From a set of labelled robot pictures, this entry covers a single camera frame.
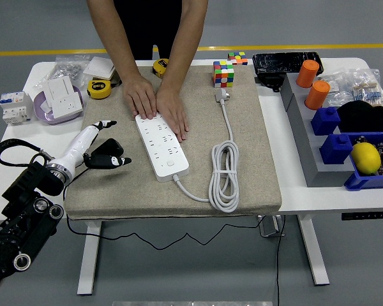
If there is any blue plastic bin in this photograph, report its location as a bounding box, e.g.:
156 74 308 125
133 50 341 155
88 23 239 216
343 131 383 192

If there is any person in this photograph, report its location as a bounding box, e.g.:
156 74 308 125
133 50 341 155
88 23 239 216
113 0 183 61

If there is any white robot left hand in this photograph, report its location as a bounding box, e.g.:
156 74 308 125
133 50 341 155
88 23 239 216
59 120 132 170

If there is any purple bowl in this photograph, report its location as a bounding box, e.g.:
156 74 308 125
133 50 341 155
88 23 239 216
33 85 84 126

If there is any thin black plug cord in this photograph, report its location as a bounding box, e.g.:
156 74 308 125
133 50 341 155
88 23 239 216
63 187 262 251

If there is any white table leg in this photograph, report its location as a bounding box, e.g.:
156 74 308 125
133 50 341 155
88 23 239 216
77 219 103 296
298 214 330 286

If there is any yellow lemon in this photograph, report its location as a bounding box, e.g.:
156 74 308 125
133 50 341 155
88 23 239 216
350 142 382 175

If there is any clear bag of screws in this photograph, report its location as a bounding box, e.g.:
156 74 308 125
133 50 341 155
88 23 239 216
31 54 91 90

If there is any black cloth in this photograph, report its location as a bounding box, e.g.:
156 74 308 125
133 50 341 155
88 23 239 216
336 100 383 134

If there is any clear bag of small parts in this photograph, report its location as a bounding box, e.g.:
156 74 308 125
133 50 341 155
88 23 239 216
319 73 355 108

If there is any small colourful puzzle cube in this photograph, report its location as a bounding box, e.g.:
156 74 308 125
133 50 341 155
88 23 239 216
227 51 249 66

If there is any blue block with knob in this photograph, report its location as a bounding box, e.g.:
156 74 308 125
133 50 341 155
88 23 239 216
311 106 342 136
320 133 354 166

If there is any white power strip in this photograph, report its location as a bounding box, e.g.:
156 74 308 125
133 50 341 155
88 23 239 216
135 113 190 183

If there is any white circuit breaker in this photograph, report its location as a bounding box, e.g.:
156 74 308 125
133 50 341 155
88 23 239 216
0 91 34 127

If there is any large colourful puzzle cube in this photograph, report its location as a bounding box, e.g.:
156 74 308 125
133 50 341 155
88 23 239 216
213 60 236 89

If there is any silver metal bracket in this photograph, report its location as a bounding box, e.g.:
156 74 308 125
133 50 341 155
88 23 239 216
257 215 285 238

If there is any white wall socket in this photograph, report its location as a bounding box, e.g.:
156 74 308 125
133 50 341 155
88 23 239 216
50 92 84 119

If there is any black plastic tray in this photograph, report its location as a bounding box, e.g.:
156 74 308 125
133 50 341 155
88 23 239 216
252 52 326 77

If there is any black hanging cable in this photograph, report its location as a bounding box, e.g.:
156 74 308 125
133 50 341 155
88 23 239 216
276 215 287 306

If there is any white square switch plate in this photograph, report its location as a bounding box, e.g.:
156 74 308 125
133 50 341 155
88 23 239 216
82 56 115 80

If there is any yellow tape measure black label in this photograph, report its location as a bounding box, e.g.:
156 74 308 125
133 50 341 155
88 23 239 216
87 79 112 100

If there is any person's right hand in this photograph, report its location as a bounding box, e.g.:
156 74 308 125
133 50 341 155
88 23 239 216
122 76 159 120

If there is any grey-brown mat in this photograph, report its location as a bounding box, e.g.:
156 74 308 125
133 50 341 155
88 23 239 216
64 65 282 221

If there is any white switch panel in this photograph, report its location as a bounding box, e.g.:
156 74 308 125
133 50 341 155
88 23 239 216
47 75 76 103

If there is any clear bag of resistors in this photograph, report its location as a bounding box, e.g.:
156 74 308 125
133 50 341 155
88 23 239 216
349 68 383 108

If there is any black table control panel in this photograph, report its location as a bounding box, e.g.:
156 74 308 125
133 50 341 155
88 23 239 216
340 210 383 221

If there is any orange cylinder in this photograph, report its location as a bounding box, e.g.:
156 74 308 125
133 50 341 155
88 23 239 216
296 59 321 89
304 80 331 111

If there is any person's left hand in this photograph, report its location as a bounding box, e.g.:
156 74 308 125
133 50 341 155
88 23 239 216
155 86 190 141

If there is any white power strip cable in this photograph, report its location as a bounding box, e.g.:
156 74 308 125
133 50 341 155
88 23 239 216
173 88 240 214

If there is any grey stepped block holder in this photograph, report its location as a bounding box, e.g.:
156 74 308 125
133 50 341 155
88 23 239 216
280 73 355 188

